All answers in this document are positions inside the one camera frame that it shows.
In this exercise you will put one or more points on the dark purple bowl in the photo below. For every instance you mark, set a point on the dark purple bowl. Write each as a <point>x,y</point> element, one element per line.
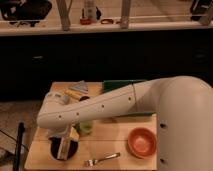
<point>55,144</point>

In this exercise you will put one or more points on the silver fork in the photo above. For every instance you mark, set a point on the silver fork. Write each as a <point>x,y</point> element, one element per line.
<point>92,162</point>

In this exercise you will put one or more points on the green cup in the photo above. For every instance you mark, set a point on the green cup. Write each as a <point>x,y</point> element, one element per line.
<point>86,127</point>

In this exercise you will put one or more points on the yellow eraser block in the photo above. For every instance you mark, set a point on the yellow eraser block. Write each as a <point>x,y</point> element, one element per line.
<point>74,135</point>

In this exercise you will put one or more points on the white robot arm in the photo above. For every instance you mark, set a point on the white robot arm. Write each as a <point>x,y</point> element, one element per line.
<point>184,109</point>

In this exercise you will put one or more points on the green rectangular board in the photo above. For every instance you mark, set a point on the green rectangular board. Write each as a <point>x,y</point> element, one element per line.
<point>109,85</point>

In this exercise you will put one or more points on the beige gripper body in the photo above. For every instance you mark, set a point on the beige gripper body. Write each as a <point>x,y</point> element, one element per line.
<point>65,145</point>

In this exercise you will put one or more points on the orange bowl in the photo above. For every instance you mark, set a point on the orange bowl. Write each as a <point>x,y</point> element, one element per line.
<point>142,143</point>

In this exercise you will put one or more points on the black office chair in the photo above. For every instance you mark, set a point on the black office chair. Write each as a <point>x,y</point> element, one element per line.
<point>29,12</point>

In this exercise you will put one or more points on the black pole stand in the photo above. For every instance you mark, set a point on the black pole stand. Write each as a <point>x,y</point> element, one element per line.
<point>16,161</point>

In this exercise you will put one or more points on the grey triangular wedge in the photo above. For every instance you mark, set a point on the grey triangular wedge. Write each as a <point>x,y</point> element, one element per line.
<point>80,86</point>

